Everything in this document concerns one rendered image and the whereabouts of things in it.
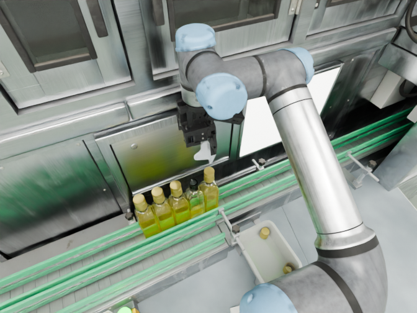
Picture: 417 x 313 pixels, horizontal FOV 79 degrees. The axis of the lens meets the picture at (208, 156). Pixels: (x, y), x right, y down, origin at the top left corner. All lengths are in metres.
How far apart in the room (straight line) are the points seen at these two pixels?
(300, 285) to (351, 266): 0.08
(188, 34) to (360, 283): 0.48
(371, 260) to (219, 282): 0.71
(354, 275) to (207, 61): 0.40
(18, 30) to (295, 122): 0.54
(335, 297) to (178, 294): 0.74
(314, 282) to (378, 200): 1.06
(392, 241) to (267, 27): 1.02
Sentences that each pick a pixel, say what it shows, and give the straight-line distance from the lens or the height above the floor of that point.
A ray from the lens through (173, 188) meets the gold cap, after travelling 0.78.
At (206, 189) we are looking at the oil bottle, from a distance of 0.86.
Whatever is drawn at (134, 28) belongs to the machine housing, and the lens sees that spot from 0.64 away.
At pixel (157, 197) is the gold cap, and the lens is 0.78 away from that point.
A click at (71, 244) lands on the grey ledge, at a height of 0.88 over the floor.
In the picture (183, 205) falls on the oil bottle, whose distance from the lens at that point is 0.85.
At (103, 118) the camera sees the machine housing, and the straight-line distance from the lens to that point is 0.71.
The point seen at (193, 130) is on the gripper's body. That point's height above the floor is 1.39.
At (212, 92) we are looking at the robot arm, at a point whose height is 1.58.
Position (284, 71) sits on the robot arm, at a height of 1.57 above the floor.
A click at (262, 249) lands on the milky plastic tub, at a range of 1.13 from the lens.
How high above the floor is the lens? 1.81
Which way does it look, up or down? 50 degrees down
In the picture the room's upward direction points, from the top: straight up
